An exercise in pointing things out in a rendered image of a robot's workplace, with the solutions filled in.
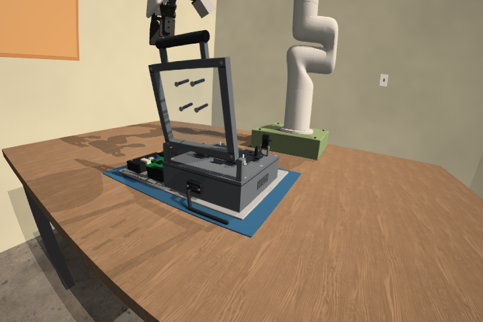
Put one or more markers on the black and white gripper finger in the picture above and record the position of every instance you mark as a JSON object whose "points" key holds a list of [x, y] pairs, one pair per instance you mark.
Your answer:
{"points": [[167, 21], [154, 29]]}

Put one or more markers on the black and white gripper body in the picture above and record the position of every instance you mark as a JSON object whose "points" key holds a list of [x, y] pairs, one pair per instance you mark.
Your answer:
{"points": [[153, 6]]}

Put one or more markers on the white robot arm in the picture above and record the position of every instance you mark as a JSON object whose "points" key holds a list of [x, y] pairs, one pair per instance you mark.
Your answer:
{"points": [[306, 27]]}

